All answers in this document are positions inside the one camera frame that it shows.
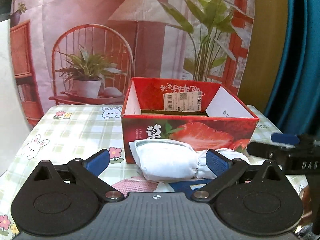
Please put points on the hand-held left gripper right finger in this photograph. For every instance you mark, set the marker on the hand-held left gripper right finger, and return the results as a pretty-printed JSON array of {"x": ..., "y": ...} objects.
[{"x": 216, "y": 163}]

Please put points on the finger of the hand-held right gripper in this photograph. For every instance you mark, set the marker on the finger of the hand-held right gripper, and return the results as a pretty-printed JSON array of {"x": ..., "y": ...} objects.
[
  {"x": 285, "y": 138},
  {"x": 262, "y": 150}
]

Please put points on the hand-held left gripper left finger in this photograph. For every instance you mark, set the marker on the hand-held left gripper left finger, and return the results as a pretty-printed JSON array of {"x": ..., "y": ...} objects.
[{"x": 98, "y": 159}]

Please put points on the pink ribbed cloth bundle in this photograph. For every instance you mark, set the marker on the pink ribbed cloth bundle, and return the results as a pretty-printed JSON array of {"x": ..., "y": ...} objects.
[{"x": 135, "y": 186}]

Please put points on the red strawberry print cardboard box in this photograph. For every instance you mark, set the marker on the red strawberry print cardboard box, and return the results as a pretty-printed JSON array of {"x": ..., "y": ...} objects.
[{"x": 140, "y": 132}]

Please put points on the white cloth bundle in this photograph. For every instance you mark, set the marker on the white cloth bundle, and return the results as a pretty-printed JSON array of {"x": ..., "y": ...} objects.
[{"x": 165, "y": 160}]

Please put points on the checked bunny print tablecloth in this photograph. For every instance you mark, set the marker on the checked bunny print tablecloth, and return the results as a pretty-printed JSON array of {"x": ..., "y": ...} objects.
[{"x": 75, "y": 135}]

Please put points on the blue cloth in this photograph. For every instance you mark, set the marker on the blue cloth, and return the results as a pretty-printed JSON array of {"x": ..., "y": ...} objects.
[{"x": 185, "y": 186}]

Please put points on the teal curtain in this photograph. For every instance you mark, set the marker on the teal curtain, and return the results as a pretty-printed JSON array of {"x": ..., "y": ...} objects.
[{"x": 295, "y": 55}]

